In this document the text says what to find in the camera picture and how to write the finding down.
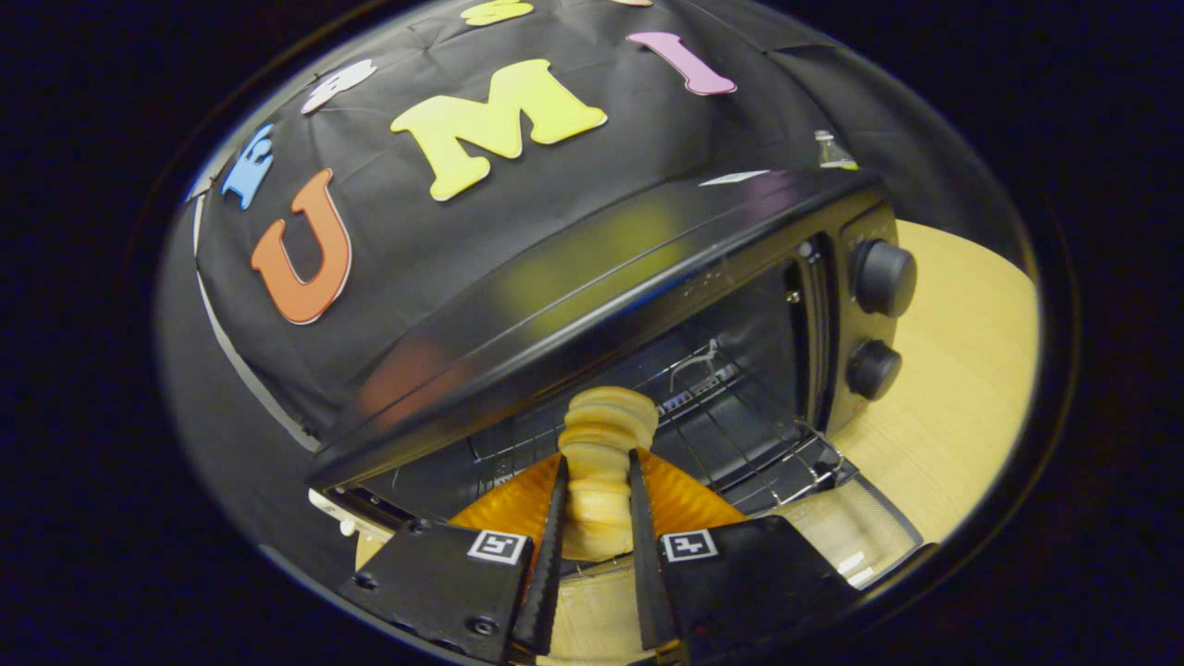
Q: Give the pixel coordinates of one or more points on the yellow ridged bread roll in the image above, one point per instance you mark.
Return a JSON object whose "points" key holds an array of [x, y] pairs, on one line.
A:
{"points": [[606, 435]]}

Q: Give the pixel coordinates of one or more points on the black toaster oven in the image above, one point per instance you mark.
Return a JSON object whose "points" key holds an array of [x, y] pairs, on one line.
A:
{"points": [[592, 287]]}

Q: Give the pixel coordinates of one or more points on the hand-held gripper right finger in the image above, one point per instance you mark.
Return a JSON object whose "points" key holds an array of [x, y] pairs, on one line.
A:
{"points": [[740, 583]]}

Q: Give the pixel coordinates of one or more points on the green label drink bottle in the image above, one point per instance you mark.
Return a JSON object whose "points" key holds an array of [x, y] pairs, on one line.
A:
{"points": [[832, 153]]}

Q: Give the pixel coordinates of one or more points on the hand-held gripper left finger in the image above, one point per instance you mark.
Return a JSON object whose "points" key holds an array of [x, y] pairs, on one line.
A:
{"points": [[435, 583]]}

